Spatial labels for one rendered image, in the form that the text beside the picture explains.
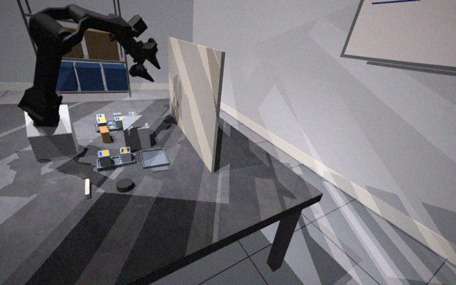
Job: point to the orange box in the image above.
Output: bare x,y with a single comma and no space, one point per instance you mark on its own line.
105,134

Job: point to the dark grey short cylinder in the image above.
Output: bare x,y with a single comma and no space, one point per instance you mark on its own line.
125,185

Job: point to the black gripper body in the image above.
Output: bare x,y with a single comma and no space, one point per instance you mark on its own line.
138,68

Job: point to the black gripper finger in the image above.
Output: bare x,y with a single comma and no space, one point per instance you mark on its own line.
146,75
153,60

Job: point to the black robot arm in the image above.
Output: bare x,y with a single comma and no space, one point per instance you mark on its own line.
42,102

